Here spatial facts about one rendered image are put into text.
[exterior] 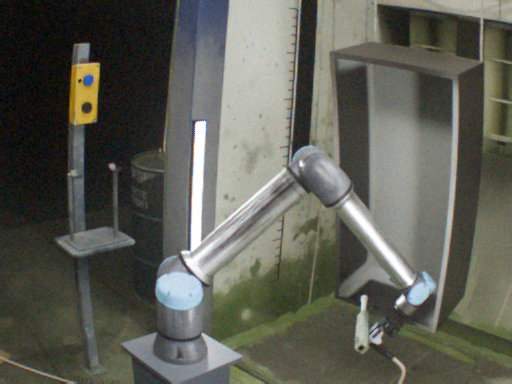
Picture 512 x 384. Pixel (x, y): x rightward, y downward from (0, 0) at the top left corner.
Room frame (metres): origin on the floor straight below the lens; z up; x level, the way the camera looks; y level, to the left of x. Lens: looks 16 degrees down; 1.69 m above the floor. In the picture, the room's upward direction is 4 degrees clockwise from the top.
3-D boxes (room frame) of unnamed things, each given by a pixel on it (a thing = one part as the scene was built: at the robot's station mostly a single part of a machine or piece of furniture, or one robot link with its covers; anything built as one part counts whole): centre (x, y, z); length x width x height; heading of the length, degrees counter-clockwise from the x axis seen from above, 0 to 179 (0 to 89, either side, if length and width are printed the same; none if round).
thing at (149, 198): (3.40, 0.48, 0.44); 0.59 x 0.58 x 0.89; 27
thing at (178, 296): (1.65, 0.22, 0.83); 0.17 x 0.15 x 0.18; 9
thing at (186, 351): (1.64, 0.22, 0.69); 0.19 x 0.19 x 0.10
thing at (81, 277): (2.32, 0.80, 0.82); 0.06 x 0.06 x 1.64; 47
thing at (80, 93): (2.28, 0.75, 1.42); 0.12 x 0.06 x 0.26; 137
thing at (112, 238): (2.21, 0.67, 0.95); 0.26 x 0.15 x 0.32; 137
